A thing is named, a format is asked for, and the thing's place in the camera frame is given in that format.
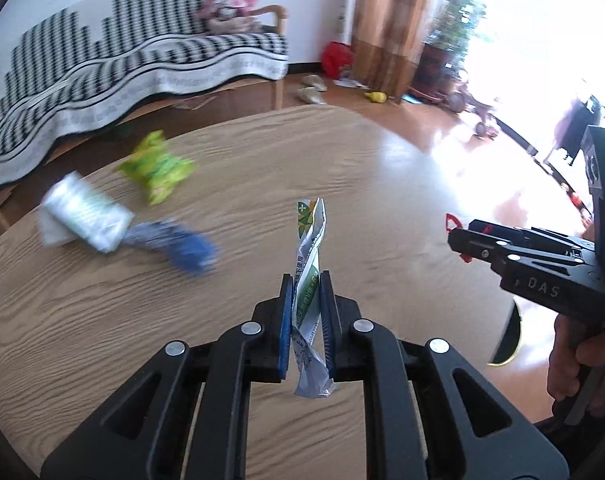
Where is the person's right hand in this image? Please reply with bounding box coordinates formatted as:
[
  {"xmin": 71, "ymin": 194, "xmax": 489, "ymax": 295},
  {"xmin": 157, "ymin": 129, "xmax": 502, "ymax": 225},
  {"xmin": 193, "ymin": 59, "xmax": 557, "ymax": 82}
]
[{"xmin": 547, "ymin": 314, "xmax": 605, "ymax": 417}]

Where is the pink children's tricycle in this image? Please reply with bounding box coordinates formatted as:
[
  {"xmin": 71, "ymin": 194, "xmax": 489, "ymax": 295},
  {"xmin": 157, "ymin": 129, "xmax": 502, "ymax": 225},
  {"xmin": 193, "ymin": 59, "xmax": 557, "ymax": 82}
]
[{"xmin": 444, "ymin": 78, "xmax": 499, "ymax": 140}]

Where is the wooden sofa bench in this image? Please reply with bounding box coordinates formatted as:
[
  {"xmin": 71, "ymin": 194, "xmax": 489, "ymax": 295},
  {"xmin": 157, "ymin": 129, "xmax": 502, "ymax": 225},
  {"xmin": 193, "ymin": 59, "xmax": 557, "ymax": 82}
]
[{"xmin": 0, "ymin": 4, "xmax": 290, "ymax": 233}]

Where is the white green medicine box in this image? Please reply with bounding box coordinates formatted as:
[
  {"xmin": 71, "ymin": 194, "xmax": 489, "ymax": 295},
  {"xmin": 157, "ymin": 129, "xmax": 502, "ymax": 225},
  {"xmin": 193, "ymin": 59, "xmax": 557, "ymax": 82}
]
[{"xmin": 40, "ymin": 172, "xmax": 134, "ymax": 254}]

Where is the clothes drying rack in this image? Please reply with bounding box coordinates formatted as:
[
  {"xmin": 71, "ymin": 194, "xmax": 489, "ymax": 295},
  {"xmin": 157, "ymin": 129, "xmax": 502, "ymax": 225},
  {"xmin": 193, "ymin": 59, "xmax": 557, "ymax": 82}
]
[{"xmin": 545, "ymin": 96, "xmax": 602, "ymax": 165}]

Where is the black bin gold rim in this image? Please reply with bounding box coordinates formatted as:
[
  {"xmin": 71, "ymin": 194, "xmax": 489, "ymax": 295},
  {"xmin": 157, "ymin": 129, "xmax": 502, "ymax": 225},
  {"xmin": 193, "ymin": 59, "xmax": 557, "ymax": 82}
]
[{"xmin": 488, "ymin": 302, "xmax": 521, "ymax": 366}]

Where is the white plastic bag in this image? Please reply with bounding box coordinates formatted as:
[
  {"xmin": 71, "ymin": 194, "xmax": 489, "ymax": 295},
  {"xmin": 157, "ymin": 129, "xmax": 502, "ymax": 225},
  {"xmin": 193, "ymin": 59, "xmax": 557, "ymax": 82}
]
[{"xmin": 38, "ymin": 208, "xmax": 77, "ymax": 246}]

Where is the red bag on floor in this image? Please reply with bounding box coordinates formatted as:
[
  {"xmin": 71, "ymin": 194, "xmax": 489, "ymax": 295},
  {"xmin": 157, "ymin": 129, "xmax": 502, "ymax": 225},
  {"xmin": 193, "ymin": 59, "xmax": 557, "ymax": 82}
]
[{"xmin": 321, "ymin": 41, "xmax": 353, "ymax": 79}]

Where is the red plastic clip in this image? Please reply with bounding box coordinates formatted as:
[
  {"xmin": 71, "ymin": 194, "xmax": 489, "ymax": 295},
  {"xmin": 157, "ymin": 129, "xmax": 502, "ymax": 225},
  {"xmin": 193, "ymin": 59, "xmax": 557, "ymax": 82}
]
[{"xmin": 445, "ymin": 214, "xmax": 493, "ymax": 263}]

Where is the potted green plant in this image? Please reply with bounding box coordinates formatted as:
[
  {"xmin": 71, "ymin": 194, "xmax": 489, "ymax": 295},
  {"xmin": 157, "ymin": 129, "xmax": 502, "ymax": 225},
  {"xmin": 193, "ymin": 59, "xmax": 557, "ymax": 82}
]
[{"xmin": 409, "ymin": 0, "xmax": 485, "ymax": 103}]

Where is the yellow green snack bag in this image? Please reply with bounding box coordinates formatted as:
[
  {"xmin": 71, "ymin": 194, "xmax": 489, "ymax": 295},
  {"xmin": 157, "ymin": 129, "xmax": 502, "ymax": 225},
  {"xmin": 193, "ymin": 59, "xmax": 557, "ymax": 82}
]
[{"xmin": 118, "ymin": 130, "xmax": 196, "ymax": 205}]

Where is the yellow toy on floor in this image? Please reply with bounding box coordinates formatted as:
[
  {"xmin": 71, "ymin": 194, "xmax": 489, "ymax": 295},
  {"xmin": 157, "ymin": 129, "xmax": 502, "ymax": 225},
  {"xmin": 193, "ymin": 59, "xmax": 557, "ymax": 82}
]
[{"xmin": 365, "ymin": 91, "xmax": 388, "ymax": 104}]

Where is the pink plush toy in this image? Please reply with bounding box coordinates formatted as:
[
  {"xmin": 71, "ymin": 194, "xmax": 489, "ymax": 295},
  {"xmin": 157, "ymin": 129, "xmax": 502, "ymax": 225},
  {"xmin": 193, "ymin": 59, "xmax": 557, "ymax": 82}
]
[{"xmin": 195, "ymin": 0, "xmax": 261, "ymax": 35}]

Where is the black white striped blanket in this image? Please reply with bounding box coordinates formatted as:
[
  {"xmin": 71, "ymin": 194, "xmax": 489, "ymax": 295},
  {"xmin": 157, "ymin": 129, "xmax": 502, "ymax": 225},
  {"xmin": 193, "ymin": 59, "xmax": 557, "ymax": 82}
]
[{"xmin": 0, "ymin": 0, "xmax": 288, "ymax": 189}]

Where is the beige slipper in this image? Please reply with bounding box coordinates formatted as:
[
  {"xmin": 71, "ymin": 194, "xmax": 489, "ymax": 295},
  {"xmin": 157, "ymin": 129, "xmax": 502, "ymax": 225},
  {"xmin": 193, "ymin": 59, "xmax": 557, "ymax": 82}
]
[
  {"xmin": 301, "ymin": 74, "xmax": 327, "ymax": 92},
  {"xmin": 296, "ymin": 87, "xmax": 326, "ymax": 105}
]

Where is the beige slipper far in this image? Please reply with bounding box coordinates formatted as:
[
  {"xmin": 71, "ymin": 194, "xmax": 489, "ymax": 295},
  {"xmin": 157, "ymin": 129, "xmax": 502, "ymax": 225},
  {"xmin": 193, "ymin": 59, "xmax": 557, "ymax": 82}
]
[{"xmin": 301, "ymin": 74, "xmax": 327, "ymax": 92}]

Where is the beige slipper near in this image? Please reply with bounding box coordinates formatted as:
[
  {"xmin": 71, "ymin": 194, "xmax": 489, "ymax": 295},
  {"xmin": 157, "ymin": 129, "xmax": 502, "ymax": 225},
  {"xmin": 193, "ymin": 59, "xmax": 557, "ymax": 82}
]
[{"xmin": 296, "ymin": 87, "xmax": 326, "ymax": 105}]

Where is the brown striped curtain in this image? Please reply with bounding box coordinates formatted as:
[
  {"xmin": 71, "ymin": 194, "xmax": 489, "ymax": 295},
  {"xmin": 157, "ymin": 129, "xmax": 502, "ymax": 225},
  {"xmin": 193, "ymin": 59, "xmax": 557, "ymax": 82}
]
[{"xmin": 351, "ymin": 0, "xmax": 429, "ymax": 101}]

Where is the blue white crumpled wrapper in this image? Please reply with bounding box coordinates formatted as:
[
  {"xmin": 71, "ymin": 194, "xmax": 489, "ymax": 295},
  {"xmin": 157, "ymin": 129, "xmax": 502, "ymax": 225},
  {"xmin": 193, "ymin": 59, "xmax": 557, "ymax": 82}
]
[{"xmin": 122, "ymin": 220, "xmax": 218, "ymax": 274}]

